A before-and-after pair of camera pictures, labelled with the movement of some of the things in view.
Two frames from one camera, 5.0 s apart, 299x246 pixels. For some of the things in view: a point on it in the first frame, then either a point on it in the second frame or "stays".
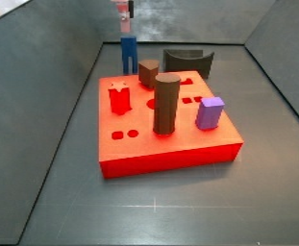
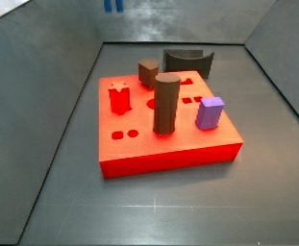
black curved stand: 180,60 stays
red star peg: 120,97 stays
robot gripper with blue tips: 129,51 → 120,7
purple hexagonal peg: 210,112 stays
